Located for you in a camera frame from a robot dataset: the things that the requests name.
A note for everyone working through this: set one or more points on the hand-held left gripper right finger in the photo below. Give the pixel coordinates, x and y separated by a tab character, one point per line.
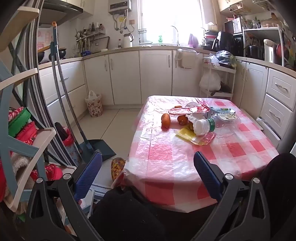
207	176

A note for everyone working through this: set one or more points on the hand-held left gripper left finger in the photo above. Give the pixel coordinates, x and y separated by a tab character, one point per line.
89	176

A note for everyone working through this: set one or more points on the red foil wrapper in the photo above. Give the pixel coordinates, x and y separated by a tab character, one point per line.
207	139

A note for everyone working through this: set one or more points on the yellow snack packet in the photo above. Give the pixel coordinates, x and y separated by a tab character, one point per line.
185	134

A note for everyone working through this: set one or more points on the crushed clear plastic bottle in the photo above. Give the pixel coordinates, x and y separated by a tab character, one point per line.
201	126

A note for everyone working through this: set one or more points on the green white carton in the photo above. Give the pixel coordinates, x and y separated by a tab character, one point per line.
220	111

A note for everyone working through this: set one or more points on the red white snack wrapper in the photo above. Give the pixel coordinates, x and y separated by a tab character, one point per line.
185	110

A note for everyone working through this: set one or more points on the orange carrot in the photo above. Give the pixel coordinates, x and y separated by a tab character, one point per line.
165	120

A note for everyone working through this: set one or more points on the small orange peel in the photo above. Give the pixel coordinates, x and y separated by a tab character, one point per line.
178	106

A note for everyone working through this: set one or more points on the yellow floral slipper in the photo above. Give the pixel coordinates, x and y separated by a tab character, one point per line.
118	166

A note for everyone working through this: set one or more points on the red black slipper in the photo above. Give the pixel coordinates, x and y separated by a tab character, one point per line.
66	136

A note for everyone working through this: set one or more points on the red checked tablecloth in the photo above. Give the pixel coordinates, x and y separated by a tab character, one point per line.
161	162

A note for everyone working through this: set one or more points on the person's black pants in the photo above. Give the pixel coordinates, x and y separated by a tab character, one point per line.
129	220

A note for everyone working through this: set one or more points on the beige fluffy slipper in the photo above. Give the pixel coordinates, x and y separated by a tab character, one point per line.
19	162

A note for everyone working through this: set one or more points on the floral bin with plastic bag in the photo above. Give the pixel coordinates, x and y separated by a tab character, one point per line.
93	104

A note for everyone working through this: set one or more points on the black frying pan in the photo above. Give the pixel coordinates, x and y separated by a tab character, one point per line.
224	88

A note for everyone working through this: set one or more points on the red green knitted slipper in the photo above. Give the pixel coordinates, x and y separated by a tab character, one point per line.
17	115

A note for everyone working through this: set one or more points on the large white plastic bag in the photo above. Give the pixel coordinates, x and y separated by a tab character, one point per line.
209	81

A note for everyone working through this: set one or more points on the white storage trolley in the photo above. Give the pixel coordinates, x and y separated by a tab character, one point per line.
227	69

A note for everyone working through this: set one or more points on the white kitchen base cabinets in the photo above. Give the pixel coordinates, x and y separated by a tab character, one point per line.
155	74

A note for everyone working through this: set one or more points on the small white plastic bag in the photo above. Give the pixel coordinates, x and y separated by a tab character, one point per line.
214	60

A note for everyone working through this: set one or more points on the white hanging door bin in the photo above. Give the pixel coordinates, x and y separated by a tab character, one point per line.
185	59

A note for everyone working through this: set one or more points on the black bag of vegetables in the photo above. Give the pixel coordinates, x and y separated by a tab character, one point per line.
224	57

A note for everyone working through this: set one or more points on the blue cloth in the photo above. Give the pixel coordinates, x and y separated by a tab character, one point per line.
86	53

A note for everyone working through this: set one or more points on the blue beige shoe rack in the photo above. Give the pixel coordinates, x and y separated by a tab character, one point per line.
13	78

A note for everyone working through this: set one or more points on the black clay pot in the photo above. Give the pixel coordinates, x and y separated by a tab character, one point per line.
62	52

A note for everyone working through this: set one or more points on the white bowl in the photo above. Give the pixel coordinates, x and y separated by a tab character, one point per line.
104	49

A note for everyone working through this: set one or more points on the black wok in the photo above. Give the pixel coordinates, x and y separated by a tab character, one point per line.
40	56

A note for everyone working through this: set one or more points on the black rice cooker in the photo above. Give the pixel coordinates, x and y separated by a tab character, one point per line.
254	52

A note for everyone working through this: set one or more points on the black air fryer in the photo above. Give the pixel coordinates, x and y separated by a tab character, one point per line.
224	41

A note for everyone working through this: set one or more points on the stack of kitchen trays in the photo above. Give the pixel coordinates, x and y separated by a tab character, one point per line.
209	40

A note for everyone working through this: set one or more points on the black microwave oven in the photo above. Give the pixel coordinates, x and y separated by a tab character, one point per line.
238	44

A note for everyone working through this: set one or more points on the purple plastic bag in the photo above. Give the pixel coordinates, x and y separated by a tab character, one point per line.
193	39

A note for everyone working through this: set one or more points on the white electric water boiler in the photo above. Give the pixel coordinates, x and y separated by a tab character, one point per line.
269	51

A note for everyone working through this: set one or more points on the white thermos jug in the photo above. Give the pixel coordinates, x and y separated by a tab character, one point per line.
127	40

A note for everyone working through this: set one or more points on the green detergent bottle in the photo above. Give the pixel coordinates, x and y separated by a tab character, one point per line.
160	39

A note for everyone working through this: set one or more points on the chrome kitchen faucet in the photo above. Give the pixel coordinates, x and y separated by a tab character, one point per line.
175	34

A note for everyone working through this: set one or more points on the red hanging pan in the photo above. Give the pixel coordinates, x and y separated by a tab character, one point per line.
281	49

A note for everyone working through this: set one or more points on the white lidded pot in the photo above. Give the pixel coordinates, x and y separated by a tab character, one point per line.
211	26

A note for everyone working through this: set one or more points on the dark red toaster oven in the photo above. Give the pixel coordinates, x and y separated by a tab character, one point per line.
232	26

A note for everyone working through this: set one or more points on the white countertop shelf rack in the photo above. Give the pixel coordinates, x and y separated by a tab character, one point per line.
261	30

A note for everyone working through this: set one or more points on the kitchen window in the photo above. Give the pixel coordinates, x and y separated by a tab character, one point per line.
171	18

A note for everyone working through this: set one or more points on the black range hood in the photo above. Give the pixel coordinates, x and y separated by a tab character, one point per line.
62	10

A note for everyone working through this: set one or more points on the white gas water heater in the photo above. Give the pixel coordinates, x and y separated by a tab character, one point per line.
119	5

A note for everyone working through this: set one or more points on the wall utensil rack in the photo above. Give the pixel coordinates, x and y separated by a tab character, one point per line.
89	34

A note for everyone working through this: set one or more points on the red wall stickers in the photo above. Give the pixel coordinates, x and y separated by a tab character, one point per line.
44	38

